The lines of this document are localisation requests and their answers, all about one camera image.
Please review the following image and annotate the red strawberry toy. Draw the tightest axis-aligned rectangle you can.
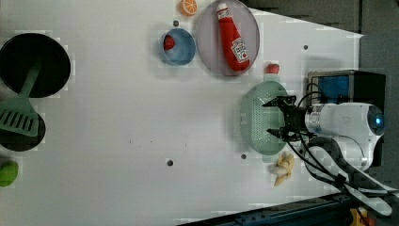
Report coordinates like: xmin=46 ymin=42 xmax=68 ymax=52
xmin=265 ymin=63 xmax=279 ymax=74

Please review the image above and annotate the green slotted spatula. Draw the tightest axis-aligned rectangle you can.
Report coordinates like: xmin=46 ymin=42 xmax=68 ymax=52
xmin=0 ymin=59 xmax=41 ymax=137

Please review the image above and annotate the black round pan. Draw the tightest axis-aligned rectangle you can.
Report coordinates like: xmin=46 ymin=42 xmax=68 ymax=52
xmin=1 ymin=33 xmax=72 ymax=98

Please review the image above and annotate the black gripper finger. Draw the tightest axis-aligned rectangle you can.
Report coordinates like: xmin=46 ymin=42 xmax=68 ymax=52
xmin=267 ymin=128 xmax=286 ymax=138
xmin=263 ymin=96 xmax=286 ymax=107

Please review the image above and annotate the black small round object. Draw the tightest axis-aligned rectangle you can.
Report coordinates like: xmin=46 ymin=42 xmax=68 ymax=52
xmin=0 ymin=116 xmax=46 ymax=152

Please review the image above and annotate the black toaster oven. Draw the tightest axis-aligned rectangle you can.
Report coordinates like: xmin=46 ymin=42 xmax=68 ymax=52
xmin=305 ymin=70 xmax=386 ymax=170

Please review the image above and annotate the peeled banana toy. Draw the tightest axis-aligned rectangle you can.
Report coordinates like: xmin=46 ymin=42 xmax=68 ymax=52
xmin=273 ymin=153 xmax=295 ymax=186

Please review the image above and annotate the green plastic strainer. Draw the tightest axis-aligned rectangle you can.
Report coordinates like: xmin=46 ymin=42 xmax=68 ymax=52
xmin=240 ymin=74 xmax=287 ymax=163

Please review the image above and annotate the blue metal frame rail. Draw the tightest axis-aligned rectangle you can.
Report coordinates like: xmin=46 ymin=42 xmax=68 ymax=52
xmin=179 ymin=194 xmax=354 ymax=226

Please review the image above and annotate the green round toy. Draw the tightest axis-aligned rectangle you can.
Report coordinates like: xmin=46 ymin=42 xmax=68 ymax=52
xmin=0 ymin=160 xmax=19 ymax=187

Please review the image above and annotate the orange slice toy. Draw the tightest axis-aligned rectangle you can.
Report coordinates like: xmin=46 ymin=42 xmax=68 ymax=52
xmin=180 ymin=0 xmax=198 ymax=16

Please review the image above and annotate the blue bowl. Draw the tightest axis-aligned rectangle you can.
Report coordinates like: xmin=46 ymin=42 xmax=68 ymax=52
xmin=159 ymin=28 xmax=196 ymax=66

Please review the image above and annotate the red raspberry toy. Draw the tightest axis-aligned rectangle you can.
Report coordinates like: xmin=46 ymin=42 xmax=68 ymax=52
xmin=163 ymin=35 xmax=175 ymax=51

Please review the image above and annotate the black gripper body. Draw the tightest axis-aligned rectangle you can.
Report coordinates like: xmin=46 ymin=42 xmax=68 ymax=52
xmin=280 ymin=95 xmax=311 ymax=141

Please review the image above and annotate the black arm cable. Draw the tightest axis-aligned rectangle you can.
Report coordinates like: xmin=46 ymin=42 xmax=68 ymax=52
xmin=286 ymin=82 xmax=356 ymax=202

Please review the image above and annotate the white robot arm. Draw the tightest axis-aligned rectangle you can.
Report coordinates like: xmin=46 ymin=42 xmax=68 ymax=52
xmin=264 ymin=95 xmax=398 ymax=217

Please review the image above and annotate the red ketchup bottle toy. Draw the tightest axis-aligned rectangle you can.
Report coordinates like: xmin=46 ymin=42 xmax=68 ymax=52
xmin=216 ymin=2 xmax=250 ymax=72

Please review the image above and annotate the purple round plate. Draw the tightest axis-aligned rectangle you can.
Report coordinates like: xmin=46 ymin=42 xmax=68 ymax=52
xmin=196 ymin=0 xmax=260 ymax=76

